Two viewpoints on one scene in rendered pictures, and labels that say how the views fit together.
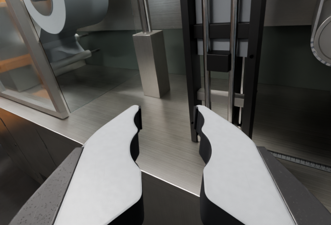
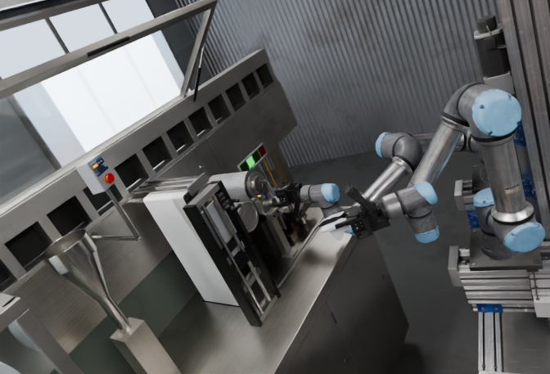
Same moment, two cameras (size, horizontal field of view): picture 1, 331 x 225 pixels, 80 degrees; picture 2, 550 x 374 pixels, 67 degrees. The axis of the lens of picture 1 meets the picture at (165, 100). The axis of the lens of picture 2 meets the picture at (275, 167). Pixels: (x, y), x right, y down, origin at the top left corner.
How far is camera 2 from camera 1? 1.30 m
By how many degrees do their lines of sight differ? 76
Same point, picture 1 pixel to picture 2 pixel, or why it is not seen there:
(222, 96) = (251, 277)
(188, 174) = (292, 321)
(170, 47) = (101, 353)
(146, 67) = (155, 358)
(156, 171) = (287, 340)
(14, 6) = not seen: outside the picture
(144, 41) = (141, 333)
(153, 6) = (53, 329)
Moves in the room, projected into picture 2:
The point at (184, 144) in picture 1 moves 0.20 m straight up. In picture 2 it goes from (263, 330) to (241, 289)
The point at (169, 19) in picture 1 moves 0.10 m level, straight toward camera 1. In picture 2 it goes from (83, 324) to (107, 315)
